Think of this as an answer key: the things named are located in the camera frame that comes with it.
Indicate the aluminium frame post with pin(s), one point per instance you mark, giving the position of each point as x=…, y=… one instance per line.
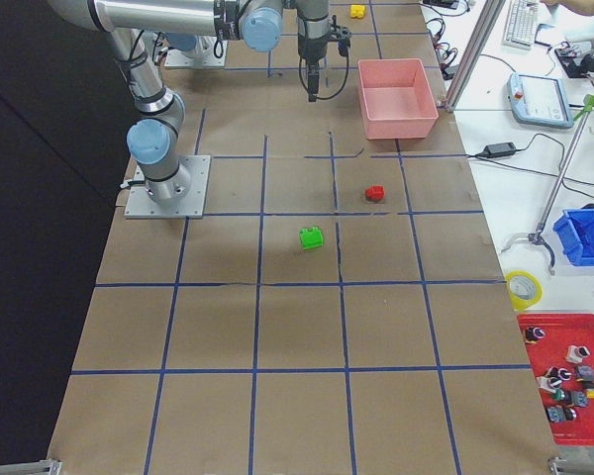
x=479, y=36

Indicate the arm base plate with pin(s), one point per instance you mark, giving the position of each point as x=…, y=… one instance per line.
x=198, y=58
x=182, y=196

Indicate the blue storage bin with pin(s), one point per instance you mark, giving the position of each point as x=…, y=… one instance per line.
x=575, y=229

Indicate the brown paper table cover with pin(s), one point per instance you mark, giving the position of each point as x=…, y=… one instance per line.
x=220, y=346

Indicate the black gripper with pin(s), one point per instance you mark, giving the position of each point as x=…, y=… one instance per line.
x=310, y=48

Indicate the green toy block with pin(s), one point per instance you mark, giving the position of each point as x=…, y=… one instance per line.
x=311, y=238

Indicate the white keyboard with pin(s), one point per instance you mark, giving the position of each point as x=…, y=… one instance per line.
x=521, y=24

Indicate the red toy block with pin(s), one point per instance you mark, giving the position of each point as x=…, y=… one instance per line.
x=375, y=193

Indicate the teach pendant tablet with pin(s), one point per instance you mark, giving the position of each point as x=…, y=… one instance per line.
x=539, y=101

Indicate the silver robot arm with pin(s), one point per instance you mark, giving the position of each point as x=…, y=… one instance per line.
x=258, y=23
x=191, y=45

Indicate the yellow tape roll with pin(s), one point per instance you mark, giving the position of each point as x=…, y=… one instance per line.
x=524, y=289

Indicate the yellow toy block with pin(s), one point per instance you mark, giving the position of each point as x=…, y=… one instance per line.
x=357, y=11

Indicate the black power adapter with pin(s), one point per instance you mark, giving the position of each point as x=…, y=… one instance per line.
x=498, y=150

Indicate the pink plastic box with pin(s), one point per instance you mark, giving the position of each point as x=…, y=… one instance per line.
x=395, y=98

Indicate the reacher grabber tool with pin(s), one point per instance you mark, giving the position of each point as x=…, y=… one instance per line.
x=536, y=237

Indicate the red plastic tray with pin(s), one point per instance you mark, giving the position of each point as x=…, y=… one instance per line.
x=561, y=351

